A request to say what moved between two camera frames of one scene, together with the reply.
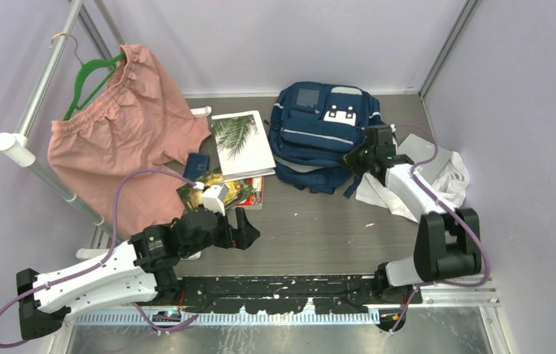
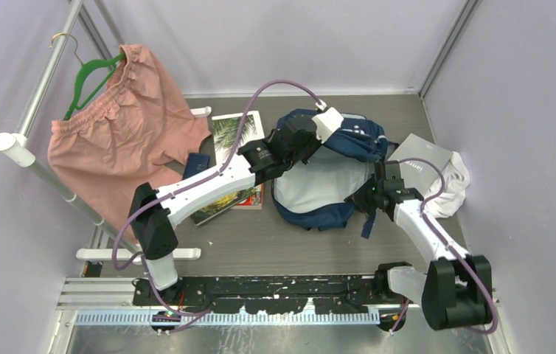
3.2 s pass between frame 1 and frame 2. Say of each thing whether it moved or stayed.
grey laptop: stayed
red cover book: stayed
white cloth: stayed
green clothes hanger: stayed
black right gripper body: moved
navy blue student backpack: moved
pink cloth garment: stayed
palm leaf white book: stayed
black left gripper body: moved
